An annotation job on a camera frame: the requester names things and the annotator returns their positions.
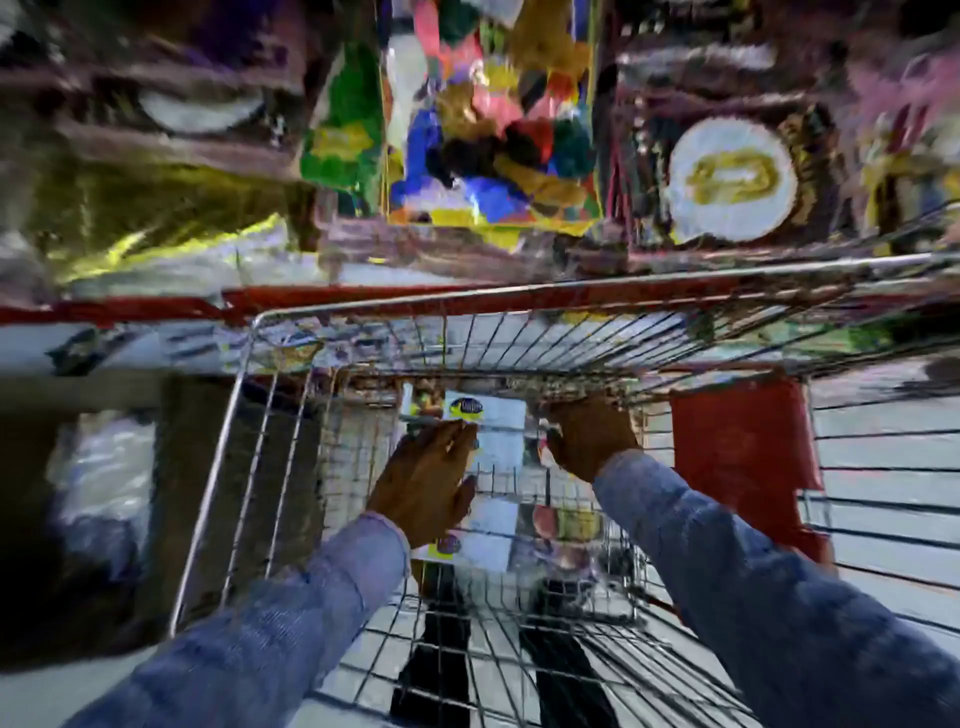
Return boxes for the gold foil packet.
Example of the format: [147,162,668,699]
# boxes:
[0,150,316,301]

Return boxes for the person's left forearm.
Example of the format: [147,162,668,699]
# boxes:
[63,512,412,728]

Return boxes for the person's right forearm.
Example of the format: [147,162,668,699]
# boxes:
[592,448,960,728]

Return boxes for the colourful pompom packet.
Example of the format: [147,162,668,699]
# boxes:
[378,0,605,230]

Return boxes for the person's right hand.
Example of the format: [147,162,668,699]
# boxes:
[537,395,643,484]

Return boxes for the red shelf edge rail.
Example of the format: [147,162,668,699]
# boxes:
[0,273,960,327]

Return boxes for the green and yellow packet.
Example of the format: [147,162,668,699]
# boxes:
[298,41,387,219]

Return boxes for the white printed product box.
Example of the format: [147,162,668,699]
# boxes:
[396,384,603,574]

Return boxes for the person's legs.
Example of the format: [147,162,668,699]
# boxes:
[390,558,624,728]

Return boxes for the person's left hand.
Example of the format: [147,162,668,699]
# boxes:
[365,418,480,550]

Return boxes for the red cart seat flap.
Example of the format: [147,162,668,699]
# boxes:
[669,375,834,564]

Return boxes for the white round label packet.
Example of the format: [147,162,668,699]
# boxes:
[615,45,856,252]

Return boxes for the metal wire shopping cart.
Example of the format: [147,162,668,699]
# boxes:
[168,251,960,728]

